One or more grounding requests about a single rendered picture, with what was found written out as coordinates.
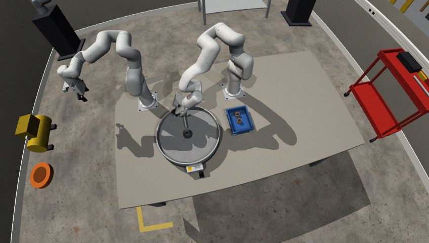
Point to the blue open-top crate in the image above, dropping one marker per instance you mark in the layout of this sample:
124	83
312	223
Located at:
246	124

